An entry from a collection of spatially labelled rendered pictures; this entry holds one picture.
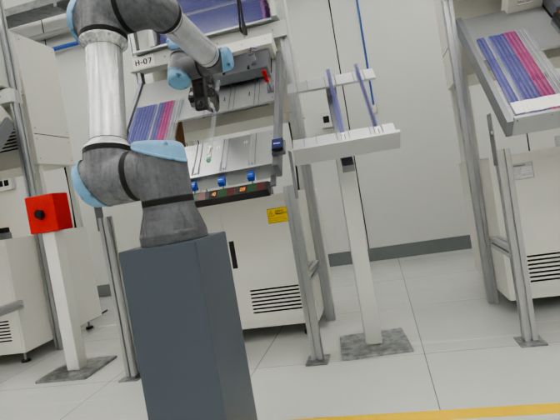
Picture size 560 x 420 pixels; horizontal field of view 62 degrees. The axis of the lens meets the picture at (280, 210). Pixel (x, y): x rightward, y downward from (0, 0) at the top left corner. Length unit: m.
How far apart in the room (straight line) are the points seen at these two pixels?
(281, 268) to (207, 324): 1.03
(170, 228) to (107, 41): 0.49
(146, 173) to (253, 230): 1.02
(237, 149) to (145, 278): 0.86
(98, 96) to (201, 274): 0.49
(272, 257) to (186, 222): 1.00
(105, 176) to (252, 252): 1.04
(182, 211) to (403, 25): 2.93
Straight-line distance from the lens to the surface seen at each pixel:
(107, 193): 1.10
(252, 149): 1.74
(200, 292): 0.98
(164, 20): 1.27
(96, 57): 1.23
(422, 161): 3.58
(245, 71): 2.05
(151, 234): 1.03
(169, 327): 1.03
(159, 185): 1.03
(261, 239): 1.99
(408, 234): 3.60
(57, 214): 2.18
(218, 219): 2.03
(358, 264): 1.75
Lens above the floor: 0.61
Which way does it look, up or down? 2 degrees down
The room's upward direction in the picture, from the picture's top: 10 degrees counter-clockwise
